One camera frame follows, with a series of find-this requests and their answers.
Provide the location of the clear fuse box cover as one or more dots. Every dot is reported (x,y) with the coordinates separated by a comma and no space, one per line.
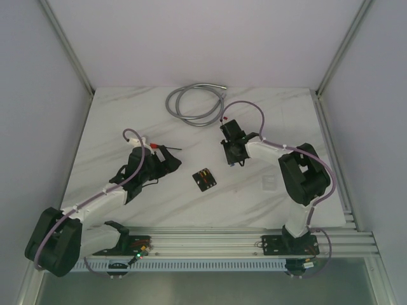
(268,183)

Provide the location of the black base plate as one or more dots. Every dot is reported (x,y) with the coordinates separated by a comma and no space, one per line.
(140,244)
(287,245)

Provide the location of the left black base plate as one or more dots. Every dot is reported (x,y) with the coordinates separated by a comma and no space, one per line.
(140,244)

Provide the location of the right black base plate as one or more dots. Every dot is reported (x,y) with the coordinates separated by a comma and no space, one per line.
(287,245)

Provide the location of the aluminium mounting rail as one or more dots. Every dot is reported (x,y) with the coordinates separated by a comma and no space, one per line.
(234,243)

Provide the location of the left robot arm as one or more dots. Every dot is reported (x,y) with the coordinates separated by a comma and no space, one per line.
(62,237)

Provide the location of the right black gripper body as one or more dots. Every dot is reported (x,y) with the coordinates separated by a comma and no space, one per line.
(231,157)

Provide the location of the red handled screwdriver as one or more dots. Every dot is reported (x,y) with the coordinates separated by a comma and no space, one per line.
(157,146)

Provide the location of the slotted cable duct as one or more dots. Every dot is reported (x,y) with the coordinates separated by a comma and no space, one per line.
(209,265)

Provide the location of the black fuse box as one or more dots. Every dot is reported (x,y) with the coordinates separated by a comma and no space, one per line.
(202,182)

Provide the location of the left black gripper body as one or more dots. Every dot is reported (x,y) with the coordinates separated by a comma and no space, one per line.
(163,163)

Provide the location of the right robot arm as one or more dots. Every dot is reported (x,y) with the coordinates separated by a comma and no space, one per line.
(305,176)

